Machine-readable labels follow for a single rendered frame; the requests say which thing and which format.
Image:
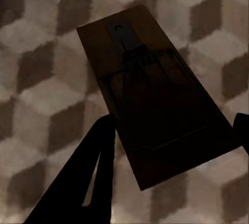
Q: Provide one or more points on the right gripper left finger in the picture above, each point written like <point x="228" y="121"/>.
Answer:
<point x="62" y="202"/>

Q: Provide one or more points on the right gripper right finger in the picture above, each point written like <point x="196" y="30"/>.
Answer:
<point x="241" y="127"/>

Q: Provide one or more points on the mousetrap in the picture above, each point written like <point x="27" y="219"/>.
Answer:
<point x="166" y="120"/>

